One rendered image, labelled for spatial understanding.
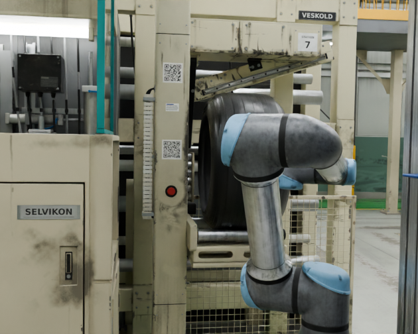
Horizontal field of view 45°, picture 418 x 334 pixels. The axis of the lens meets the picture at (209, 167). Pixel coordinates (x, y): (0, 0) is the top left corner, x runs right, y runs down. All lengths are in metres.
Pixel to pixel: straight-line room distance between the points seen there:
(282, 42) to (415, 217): 1.35
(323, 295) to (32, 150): 0.78
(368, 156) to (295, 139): 11.03
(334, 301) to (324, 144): 0.41
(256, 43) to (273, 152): 1.28
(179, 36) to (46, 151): 0.86
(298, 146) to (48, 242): 0.66
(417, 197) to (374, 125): 11.05
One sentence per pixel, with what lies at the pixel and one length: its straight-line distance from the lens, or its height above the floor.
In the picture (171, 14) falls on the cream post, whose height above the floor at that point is 1.73.
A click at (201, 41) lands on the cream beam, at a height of 1.68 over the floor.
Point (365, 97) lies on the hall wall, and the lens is 12.14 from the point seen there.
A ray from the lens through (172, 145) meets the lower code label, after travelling 1.94.
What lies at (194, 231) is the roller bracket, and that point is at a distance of 1.86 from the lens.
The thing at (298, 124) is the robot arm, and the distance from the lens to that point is 1.05.
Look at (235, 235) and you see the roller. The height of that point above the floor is 0.90.
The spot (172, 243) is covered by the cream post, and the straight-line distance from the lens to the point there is 1.98.
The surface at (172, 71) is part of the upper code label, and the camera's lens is 1.96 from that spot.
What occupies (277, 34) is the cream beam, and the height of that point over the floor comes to 1.73.
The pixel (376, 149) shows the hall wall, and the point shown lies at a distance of 12.13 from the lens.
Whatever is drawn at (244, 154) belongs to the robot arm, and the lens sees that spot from 1.08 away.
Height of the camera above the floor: 1.26
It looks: 3 degrees down
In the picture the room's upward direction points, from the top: 1 degrees clockwise
